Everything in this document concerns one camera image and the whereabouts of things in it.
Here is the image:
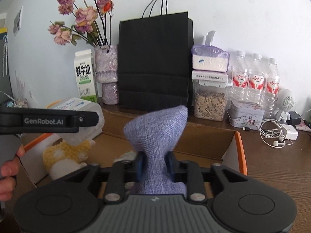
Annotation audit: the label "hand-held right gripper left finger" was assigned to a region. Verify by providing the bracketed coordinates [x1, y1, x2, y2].
[64, 152, 146, 202]

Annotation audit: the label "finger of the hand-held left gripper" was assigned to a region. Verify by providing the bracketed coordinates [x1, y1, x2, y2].
[72, 111, 99, 128]

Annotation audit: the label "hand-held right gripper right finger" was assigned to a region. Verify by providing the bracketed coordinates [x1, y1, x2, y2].
[165, 152, 248, 201]

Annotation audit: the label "white plastic bottle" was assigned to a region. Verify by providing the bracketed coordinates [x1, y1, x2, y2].
[46, 97, 104, 146]

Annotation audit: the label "yellow white plush toy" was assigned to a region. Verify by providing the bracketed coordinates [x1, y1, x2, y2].
[42, 138, 96, 180]

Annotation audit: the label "red cardboard box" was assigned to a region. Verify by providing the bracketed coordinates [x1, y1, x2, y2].
[19, 108, 248, 193]

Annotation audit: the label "person's left hand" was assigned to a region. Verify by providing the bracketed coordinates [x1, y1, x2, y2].
[0, 146, 25, 201]

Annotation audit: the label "dried lavender stems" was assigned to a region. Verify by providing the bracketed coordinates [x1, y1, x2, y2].
[15, 70, 28, 98]

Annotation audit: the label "white green milk carton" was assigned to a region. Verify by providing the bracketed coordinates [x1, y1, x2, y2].
[73, 49, 99, 103]

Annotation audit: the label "grey refrigerator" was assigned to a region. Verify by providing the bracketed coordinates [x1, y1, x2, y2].
[0, 17, 13, 98]

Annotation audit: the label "purple textured vase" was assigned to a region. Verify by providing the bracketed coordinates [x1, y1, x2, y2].
[94, 45, 120, 105]

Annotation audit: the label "clear seed container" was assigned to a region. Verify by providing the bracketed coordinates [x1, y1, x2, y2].
[192, 79, 233, 122]

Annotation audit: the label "white hanging strip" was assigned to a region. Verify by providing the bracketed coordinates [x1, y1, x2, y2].
[2, 35, 9, 76]

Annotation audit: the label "black paper bag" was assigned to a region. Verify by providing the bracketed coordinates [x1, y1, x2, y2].
[118, 0, 194, 111]

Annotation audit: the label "grey tin box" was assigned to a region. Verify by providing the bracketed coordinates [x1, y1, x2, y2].
[227, 100, 265, 129]

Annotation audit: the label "white flat box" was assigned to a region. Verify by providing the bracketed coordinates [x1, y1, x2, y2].
[191, 70, 229, 83]

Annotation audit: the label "dried rose bouquet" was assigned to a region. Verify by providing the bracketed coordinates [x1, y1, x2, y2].
[47, 0, 114, 47]

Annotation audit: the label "white earphones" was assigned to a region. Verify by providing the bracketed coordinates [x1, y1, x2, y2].
[256, 119, 293, 149]

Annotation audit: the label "purple tissue pack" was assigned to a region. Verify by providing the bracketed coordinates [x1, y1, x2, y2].
[191, 30, 230, 73]

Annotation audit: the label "white charger block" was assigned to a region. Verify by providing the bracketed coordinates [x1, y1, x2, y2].
[280, 124, 299, 141]

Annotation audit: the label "white robot speaker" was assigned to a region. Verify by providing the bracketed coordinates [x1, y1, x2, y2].
[274, 89, 296, 127]

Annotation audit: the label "black power adapter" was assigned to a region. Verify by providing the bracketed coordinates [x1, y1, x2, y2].
[290, 112, 302, 126]

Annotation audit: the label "wire rack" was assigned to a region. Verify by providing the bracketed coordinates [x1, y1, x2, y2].
[0, 91, 29, 109]

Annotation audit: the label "wall poster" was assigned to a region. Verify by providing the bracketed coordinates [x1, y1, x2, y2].
[13, 5, 24, 37]

